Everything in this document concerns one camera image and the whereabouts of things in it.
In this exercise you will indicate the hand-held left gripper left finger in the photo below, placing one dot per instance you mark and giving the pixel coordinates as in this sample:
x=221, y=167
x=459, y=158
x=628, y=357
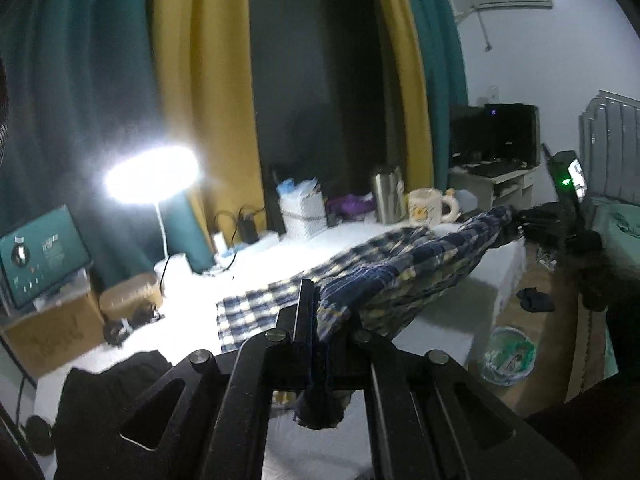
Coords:
x=302, y=321

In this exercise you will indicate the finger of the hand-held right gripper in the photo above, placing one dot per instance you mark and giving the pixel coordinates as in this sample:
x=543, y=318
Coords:
x=539, y=237
x=536, y=216

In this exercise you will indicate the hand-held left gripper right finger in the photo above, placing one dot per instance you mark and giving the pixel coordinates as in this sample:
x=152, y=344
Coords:
x=351, y=347

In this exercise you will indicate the blue yellow plaid pants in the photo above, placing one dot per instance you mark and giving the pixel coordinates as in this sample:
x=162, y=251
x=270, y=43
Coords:
x=400, y=270

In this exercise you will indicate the white side desk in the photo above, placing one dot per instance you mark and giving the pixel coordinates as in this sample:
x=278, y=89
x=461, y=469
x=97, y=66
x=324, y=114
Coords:
x=492, y=182

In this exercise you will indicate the grey padded headboard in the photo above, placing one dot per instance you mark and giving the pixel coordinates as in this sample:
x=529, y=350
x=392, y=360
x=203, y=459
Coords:
x=610, y=150

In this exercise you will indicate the black sock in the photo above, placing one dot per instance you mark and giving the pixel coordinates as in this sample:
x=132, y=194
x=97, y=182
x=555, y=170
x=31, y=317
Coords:
x=536, y=301

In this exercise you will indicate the white power strip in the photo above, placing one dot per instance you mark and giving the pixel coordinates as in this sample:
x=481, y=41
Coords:
x=250, y=246

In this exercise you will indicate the black monitor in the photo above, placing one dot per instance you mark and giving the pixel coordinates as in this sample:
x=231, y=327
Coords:
x=495, y=132

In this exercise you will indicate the white perforated basket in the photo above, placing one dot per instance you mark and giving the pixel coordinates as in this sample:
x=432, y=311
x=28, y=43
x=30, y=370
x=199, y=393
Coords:
x=302, y=215

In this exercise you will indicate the cream cartoon mug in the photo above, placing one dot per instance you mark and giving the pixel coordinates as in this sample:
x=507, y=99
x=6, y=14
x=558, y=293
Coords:
x=430, y=206

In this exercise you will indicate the black charger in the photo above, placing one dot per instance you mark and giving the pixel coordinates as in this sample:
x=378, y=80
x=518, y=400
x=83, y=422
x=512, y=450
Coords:
x=247, y=226

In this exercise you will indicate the round trash bin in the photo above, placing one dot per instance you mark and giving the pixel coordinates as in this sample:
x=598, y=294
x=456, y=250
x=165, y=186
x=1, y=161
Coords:
x=507, y=356

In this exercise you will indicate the purple cloth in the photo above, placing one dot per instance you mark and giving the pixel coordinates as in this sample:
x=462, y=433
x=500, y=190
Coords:
x=350, y=206

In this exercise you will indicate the blue face masks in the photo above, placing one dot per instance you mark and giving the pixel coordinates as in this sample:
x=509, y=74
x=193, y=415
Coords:
x=299, y=187

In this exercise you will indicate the steel tumbler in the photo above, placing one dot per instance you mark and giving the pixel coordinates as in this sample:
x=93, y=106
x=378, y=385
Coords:
x=387, y=196

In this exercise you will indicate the tan lidded box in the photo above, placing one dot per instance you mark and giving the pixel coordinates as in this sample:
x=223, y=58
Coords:
x=131, y=294

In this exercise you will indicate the white air conditioner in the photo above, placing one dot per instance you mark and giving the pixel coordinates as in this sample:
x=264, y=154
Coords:
x=500, y=2

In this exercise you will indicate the white desk lamp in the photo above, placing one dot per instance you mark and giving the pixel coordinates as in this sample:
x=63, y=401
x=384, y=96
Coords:
x=152, y=176

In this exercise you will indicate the black cloth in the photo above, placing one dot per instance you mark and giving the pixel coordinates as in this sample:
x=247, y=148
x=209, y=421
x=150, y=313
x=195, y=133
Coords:
x=107, y=405

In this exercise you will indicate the brown cardboard box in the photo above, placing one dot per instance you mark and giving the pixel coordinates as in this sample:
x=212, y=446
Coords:
x=50, y=335

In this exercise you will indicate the yellow curtain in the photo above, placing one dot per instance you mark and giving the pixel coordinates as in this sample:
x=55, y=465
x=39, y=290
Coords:
x=210, y=70

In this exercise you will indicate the teal printed box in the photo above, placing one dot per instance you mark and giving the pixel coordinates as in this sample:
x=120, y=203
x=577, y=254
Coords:
x=42, y=255

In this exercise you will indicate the teal curtain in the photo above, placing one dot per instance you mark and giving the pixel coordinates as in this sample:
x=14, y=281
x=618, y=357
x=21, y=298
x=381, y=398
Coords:
x=75, y=85

